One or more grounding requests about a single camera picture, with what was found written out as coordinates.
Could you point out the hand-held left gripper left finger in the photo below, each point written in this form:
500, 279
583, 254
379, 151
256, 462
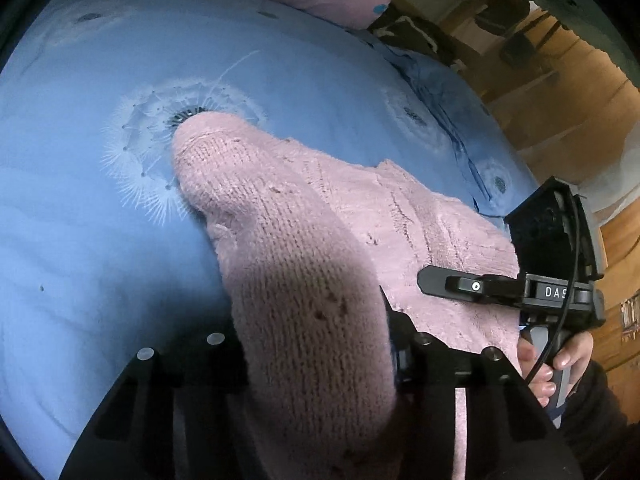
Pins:
200, 385

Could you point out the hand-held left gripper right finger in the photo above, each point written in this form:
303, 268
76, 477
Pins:
430, 370

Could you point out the person's right hand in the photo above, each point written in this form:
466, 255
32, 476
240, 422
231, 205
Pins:
575, 350

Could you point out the blue dandelion print blanket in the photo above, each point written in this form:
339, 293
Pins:
75, 235

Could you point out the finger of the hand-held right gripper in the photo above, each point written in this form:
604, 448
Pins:
470, 286

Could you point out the person's right forearm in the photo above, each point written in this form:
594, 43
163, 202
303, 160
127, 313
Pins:
590, 420

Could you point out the pink knitted sweater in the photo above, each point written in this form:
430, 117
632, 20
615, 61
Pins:
280, 240

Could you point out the dark cloth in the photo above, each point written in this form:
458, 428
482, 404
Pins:
415, 40

